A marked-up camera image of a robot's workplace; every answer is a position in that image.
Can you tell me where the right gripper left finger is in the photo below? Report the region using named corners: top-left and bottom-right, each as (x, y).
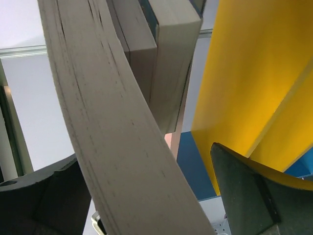
top-left (0, 155), bottom-right (91, 235)

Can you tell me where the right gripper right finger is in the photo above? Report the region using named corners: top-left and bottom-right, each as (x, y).
top-left (211, 142), bottom-right (313, 235)

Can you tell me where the purple 117-Storey Treehouse book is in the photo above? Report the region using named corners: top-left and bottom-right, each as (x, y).
top-left (38, 0), bottom-right (214, 235)

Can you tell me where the red 13-Storey Treehouse book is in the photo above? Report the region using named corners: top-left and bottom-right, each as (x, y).
top-left (107, 0), bottom-right (157, 103)

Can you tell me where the Nineteen Eighty-Four book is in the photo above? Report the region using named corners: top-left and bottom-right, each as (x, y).
top-left (139, 0), bottom-right (202, 134)

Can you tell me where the blue pink yellow bookshelf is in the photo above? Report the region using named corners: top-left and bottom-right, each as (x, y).
top-left (177, 0), bottom-right (313, 201)

